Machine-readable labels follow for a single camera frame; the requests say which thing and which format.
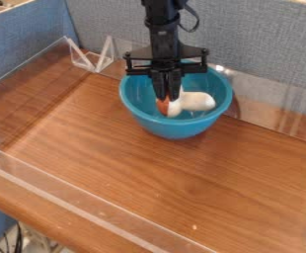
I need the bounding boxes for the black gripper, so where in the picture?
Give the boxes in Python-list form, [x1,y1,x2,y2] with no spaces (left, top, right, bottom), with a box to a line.
[123,43,210,101]

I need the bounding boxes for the brown and white toy mushroom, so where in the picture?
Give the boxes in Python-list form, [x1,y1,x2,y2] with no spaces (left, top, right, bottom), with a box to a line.
[155,92,216,118]

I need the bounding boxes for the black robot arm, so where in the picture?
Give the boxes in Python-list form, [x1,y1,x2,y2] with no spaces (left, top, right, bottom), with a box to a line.
[124,0,208,101]

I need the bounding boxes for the blue plastic bowl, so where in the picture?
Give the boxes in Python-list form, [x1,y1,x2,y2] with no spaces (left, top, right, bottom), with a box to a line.
[119,68,234,139]

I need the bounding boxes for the clear acrylic tray barrier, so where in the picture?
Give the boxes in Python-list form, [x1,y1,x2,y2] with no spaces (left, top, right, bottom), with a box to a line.
[0,39,306,253]

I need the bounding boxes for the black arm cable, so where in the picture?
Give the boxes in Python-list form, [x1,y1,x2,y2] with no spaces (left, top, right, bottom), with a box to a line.
[176,0,202,34]

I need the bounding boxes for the black cables under table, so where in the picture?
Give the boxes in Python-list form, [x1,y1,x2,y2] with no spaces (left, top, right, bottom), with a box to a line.
[0,220,25,253]

